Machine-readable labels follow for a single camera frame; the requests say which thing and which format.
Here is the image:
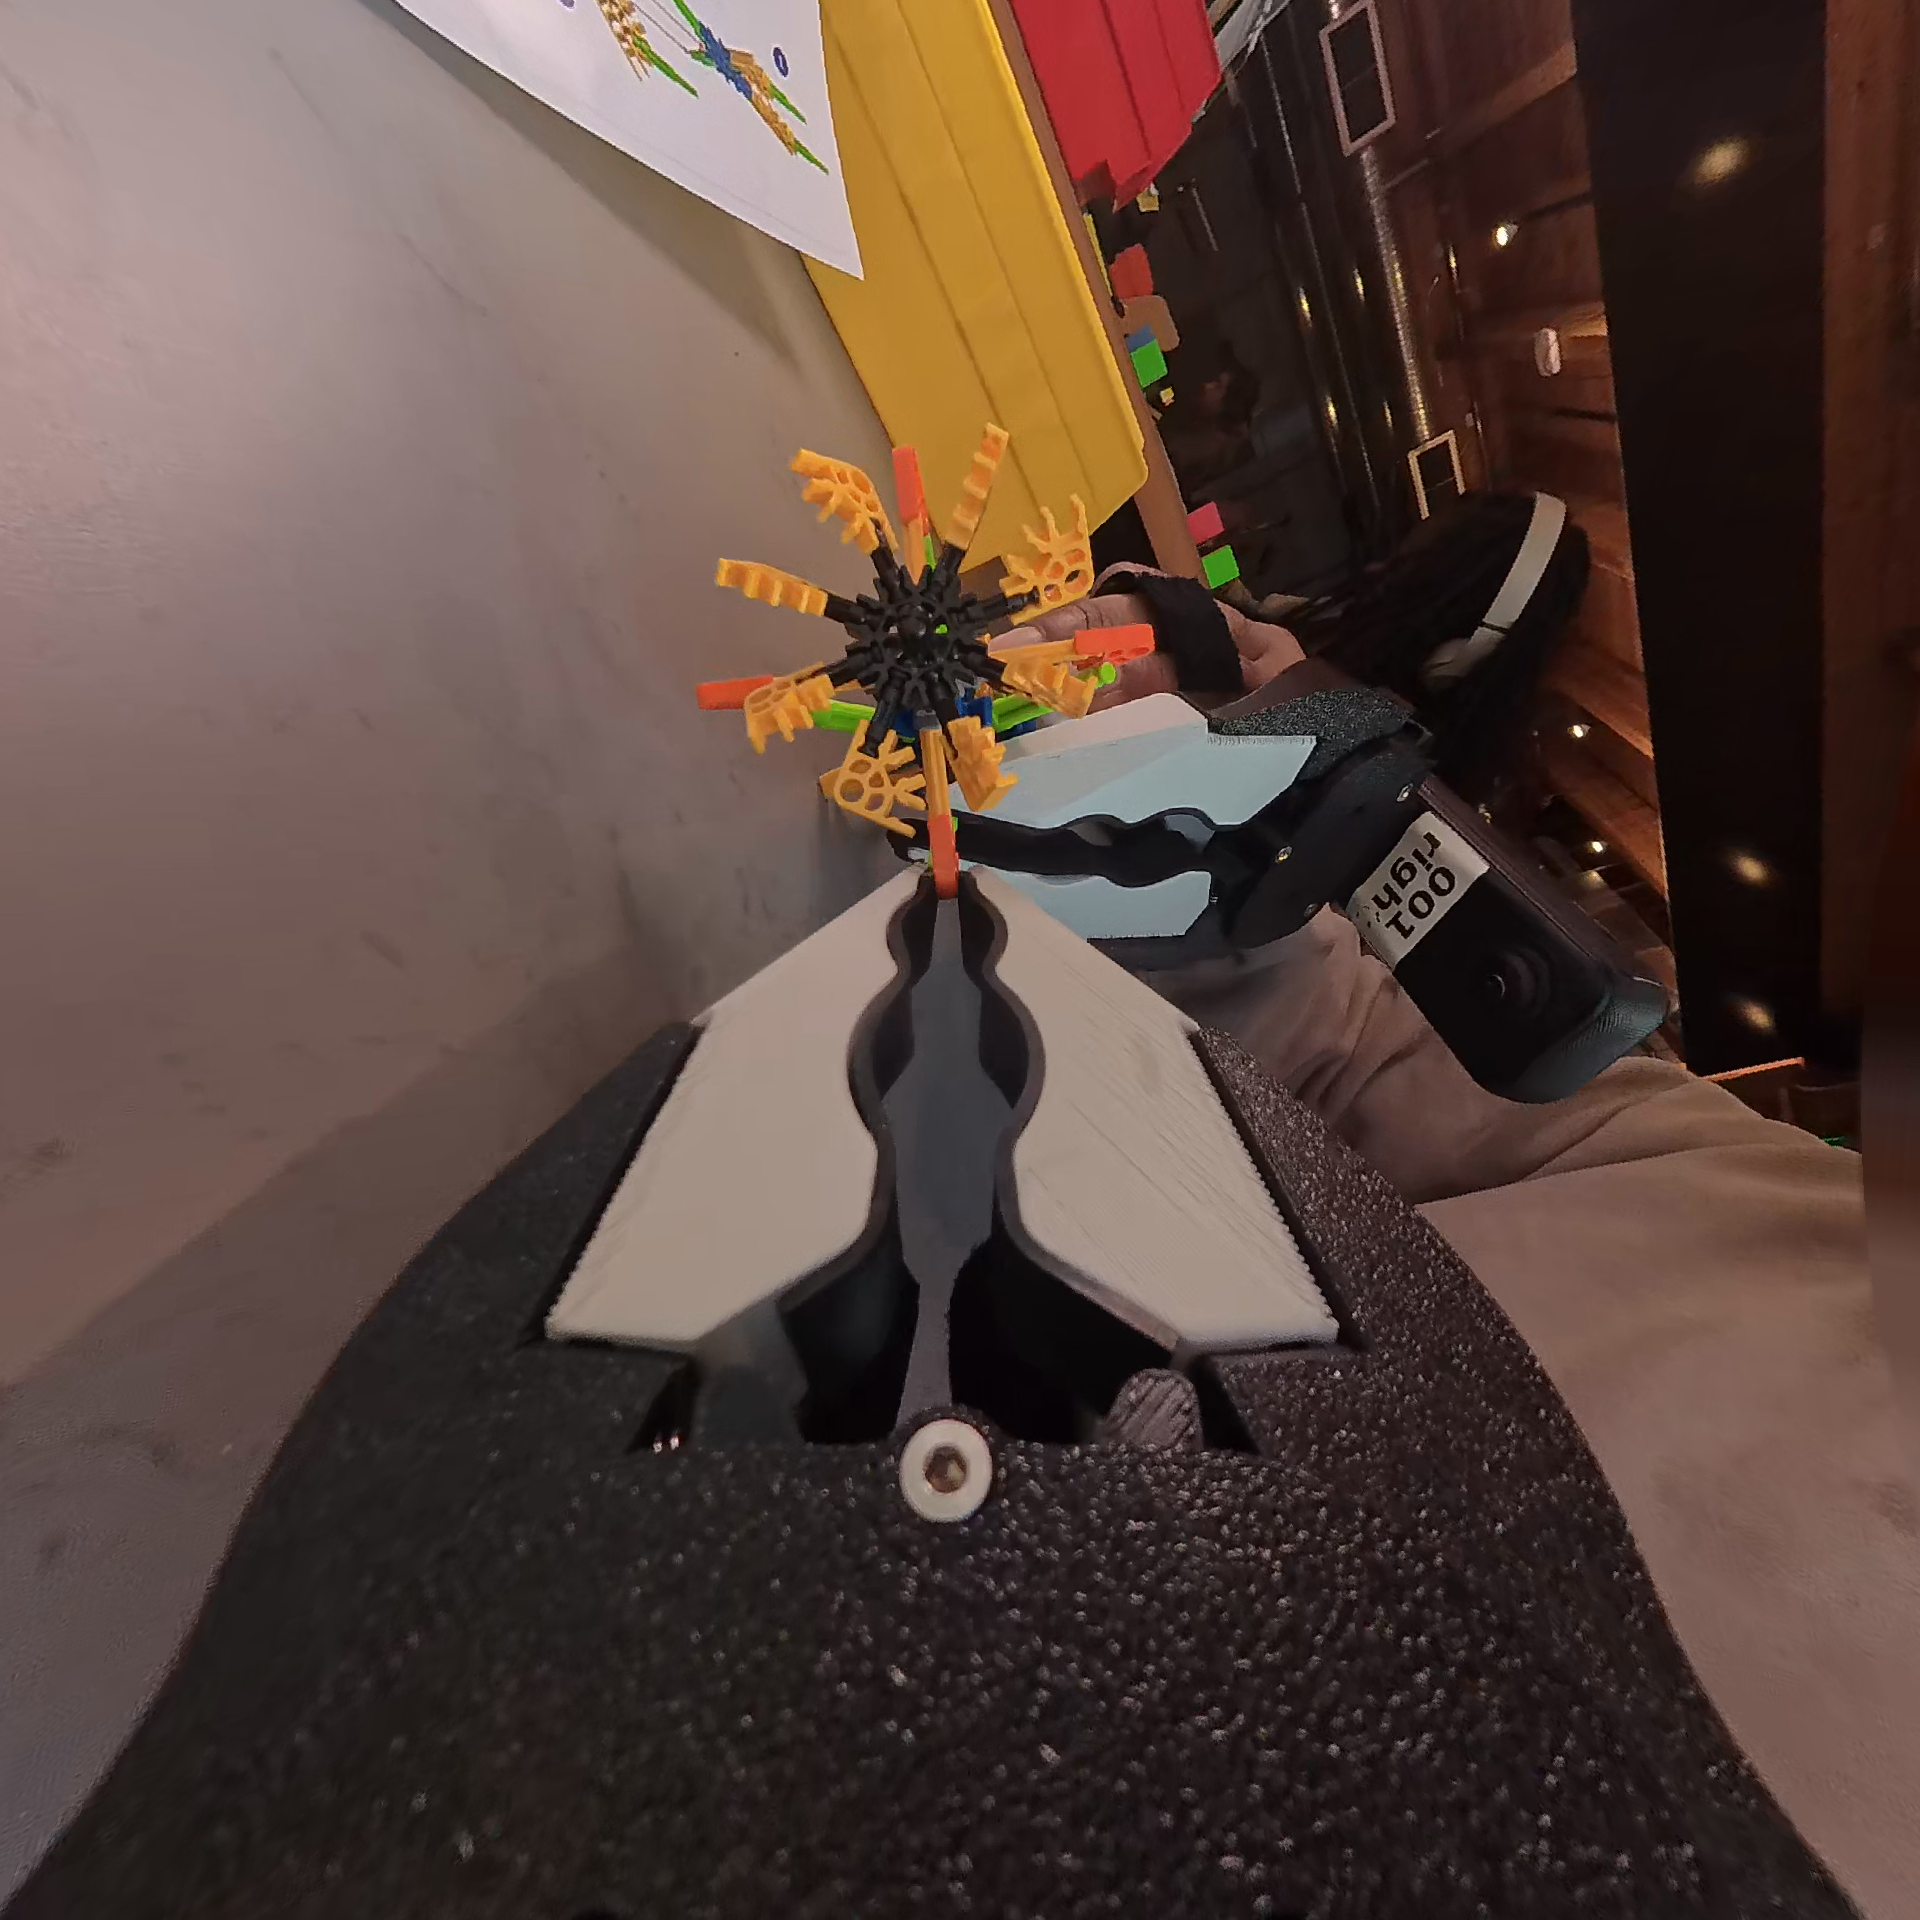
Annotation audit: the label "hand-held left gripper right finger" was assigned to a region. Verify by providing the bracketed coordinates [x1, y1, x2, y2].
[961, 872, 1340, 1433]

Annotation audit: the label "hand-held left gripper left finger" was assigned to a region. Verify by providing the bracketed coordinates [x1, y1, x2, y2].
[547, 872, 942, 1433]

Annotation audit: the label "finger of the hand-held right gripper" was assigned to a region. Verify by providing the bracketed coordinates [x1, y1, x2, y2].
[957, 697, 1325, 833]
[897, 830, 1222, 942]

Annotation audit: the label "colourful toy construction model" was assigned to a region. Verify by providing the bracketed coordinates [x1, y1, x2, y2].
[697, 424, 1161, 904]

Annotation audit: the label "person's right forearm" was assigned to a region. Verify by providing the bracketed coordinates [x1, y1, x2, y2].
[1131, 901, 1502, 1163]

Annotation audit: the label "grey desk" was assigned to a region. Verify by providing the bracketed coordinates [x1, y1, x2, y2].
[0, 0, 975, 1894]

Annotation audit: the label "person's right hand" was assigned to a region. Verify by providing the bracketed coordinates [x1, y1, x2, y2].
[1031, 565, 1310, 704]

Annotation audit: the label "white headphones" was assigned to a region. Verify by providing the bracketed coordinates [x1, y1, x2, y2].
[1423, 493, 1571, 693]

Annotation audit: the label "person's brown hoodie torso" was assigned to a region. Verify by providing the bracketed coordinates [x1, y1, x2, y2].
[1319, 1050, 1920, 1920]

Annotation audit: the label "yellow storage bin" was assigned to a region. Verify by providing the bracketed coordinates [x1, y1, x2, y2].
[803, 0, 1153, 577]

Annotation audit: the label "red storage bin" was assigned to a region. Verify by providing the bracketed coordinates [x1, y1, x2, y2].
[1012, 0, 1226, 209]

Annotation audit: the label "printed instruction sheet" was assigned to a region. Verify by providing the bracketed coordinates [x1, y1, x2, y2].
[397, 0, 866, 281]

